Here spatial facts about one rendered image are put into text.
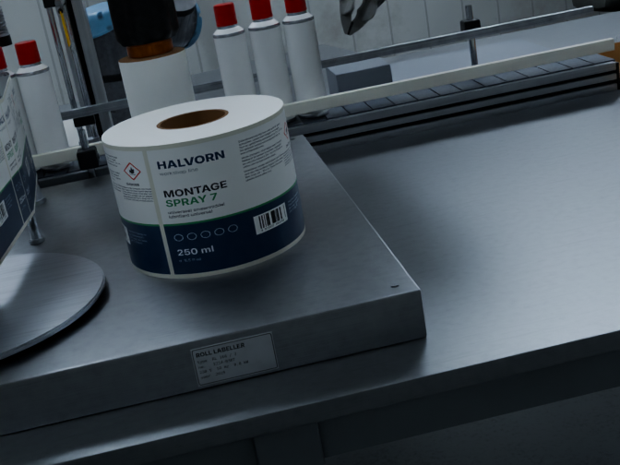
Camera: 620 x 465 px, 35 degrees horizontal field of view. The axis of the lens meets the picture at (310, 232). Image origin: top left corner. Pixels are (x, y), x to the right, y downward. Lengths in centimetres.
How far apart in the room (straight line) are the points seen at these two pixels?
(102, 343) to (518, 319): 39
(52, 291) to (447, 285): 41
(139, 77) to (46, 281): 33
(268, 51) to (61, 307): 72
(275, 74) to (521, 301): 75
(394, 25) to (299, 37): 382
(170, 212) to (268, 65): 63
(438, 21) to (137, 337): 471
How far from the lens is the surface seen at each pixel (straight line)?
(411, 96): 169
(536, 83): 169
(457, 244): 115
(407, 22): 545
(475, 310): 98
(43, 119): 161
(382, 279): 95
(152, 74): 129
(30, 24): 490
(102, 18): 201
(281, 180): 105
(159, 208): 103
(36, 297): 106
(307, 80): 162
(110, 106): 166
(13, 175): 122
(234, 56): 160
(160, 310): 98
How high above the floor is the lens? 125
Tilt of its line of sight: 19 degrees down
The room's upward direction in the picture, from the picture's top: 10 degrees counter-clockwise
